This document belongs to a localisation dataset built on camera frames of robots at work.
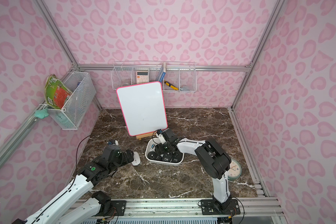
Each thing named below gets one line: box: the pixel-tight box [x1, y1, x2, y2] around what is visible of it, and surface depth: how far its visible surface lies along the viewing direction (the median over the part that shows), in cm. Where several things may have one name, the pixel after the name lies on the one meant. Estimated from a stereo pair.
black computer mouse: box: [147, 151, 163, 161], surface depth 91 cm
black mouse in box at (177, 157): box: [169, 149, 183, 163], surface depth 91 cm
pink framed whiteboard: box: [116, 81, 168, 137], surface depth 94 cm
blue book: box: [159, 71, 167, 83], surface depth 88 cm
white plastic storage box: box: [145, 137, 185, 167], surface depth 90 cm
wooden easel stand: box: [135, 132, 157, 141], surface depth 99 cm
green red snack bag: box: [44, 74, 73, 110], surface depth 74 cm
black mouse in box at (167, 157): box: [161, 152, 174, 162], surface depth 91 cm
